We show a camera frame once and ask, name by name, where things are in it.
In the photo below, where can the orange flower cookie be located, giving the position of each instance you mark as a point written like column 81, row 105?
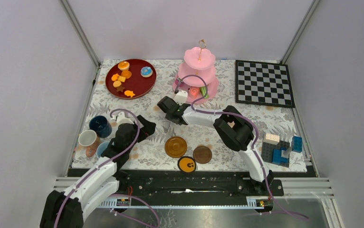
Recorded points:
column 115, row 77

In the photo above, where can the light brown wooden coaster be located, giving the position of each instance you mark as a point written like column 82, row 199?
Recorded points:
column 175, row 147

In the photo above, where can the beige toy brick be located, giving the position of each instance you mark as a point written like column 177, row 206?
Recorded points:
column 271, row 138

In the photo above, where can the brown star cookie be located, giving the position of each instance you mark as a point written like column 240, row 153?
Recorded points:
column 120, row 89

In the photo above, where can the blue toy brick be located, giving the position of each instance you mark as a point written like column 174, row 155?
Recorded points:
column 297, row 144

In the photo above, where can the dark brown wooden coaster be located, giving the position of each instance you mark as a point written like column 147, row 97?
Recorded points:
column 202, row 154

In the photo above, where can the dark blue mug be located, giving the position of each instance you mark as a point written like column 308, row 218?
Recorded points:
column 101, row 126

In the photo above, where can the orange face black coaster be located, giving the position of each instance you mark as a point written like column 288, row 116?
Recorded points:
column 187, row 164

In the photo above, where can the orange round cookie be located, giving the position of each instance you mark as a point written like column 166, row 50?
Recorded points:
column 126, row 73

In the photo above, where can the white pink mug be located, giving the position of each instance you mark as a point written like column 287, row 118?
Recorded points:
column 90, row 141

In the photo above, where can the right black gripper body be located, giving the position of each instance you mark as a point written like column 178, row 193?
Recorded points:
column 169, row 118

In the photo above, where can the purple cake slice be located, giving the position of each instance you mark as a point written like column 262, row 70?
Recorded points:
column 178, row 82

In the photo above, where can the pink three-tier cake stand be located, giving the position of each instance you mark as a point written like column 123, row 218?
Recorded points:
column 198, row 69

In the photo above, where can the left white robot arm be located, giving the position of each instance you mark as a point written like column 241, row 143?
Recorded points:
column 71, row 207

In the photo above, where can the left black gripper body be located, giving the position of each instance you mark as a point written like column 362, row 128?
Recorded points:
column 135, row 129

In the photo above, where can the orange pancake stack toy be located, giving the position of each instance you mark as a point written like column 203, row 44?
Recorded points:
column 124, row 65

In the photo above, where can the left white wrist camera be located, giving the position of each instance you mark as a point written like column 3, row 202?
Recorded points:
column 122, row 119

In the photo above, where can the dark red round tray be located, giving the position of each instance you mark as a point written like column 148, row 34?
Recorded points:
column 138, row 84

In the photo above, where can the light blue mug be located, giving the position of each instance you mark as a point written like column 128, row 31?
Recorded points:
column 101, row 148

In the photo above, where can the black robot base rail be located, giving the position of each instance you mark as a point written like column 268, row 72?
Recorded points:
column 200, row 188

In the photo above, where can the black white chessboard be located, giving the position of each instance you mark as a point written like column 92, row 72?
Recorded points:
column 263, row 83

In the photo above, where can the green layered cake slice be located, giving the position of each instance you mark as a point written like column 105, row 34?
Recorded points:
column 204, row 92

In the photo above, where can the blue frosted donut toy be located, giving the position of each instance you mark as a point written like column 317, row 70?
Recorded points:
column 146, row 71

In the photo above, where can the dark grey brick baseplate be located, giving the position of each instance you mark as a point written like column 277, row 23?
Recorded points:
column 273, row 153

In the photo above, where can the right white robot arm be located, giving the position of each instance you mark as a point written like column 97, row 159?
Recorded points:
column 237, row 132

